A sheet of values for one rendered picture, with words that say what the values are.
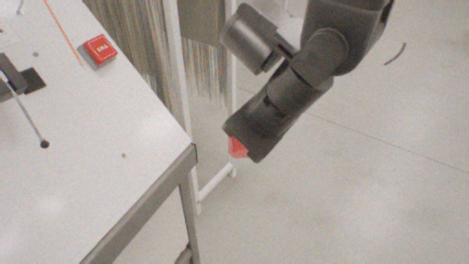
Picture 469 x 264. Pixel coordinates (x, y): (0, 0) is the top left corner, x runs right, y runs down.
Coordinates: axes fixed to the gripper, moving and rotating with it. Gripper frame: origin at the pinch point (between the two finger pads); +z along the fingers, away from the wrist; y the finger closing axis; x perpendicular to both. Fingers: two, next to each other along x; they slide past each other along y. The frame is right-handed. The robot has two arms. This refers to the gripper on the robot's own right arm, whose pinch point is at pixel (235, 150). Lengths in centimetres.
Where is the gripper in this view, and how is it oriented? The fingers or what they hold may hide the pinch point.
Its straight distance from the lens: 47.6
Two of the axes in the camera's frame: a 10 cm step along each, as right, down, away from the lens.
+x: 7.1, 7.0, -0.7
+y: -5.7, 5.2, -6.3
